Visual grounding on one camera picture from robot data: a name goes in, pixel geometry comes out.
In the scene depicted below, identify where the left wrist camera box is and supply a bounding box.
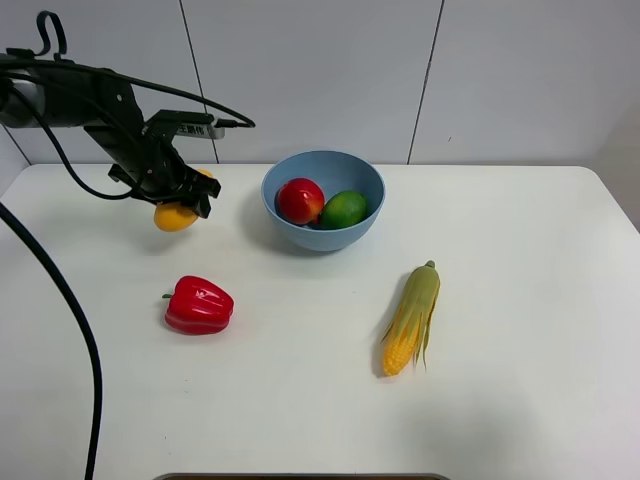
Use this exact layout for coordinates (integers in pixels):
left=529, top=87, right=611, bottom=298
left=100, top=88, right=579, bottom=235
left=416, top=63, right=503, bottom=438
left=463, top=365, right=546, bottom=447
left=143, top=110, right=225, bottom=141

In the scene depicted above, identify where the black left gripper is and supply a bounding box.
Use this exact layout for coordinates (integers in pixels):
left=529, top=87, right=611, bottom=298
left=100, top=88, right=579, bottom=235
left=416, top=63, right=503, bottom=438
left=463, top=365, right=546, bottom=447
left=83, top=117, right=221, bottom=219

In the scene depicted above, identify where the thin black camera cable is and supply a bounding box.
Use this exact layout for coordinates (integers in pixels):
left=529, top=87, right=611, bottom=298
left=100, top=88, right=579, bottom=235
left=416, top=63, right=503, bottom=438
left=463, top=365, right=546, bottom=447
left=0, top=10, right=257, bottom=201

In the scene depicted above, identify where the red bell pepper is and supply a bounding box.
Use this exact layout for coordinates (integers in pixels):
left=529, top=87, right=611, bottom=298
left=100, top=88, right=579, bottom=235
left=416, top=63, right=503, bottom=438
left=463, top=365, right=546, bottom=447
left=162, top=275, right=234, bottom=335

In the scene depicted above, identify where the thick black cable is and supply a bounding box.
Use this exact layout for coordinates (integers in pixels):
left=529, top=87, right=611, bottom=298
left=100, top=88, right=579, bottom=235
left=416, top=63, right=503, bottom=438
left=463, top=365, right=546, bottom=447
left=0, top=201, right=105, bottom=480

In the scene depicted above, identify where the green lime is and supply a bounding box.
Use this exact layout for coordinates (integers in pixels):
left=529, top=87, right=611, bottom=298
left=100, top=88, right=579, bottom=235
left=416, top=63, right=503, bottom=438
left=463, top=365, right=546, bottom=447
left=320, top=190, right=367, bottom=230

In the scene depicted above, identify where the blue plastic bowl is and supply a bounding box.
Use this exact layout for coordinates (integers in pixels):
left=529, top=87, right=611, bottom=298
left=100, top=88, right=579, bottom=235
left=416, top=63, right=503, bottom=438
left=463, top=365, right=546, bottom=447
left=261, top=150, right=385, bottom=252

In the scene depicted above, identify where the red pomegranate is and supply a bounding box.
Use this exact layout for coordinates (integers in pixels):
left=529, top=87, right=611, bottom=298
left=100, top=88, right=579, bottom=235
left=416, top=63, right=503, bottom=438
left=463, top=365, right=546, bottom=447
left=276, top=178, right=325, bottom=225

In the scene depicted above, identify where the yellow mango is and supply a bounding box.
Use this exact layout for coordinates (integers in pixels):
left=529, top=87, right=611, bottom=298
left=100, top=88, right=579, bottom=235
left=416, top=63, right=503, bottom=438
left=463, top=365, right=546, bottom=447
left=153, top=189, right=211, bottom=233

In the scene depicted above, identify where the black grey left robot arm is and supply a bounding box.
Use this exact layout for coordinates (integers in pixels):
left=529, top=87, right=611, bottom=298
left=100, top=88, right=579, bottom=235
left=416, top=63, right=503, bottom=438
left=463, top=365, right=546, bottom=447
left=1, top=57, right=221, bottom=218

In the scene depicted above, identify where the corn cob with husk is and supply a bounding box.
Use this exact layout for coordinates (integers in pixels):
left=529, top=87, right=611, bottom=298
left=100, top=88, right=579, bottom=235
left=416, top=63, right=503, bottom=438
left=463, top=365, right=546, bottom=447
left=382, top=260, right=441, bottom=377

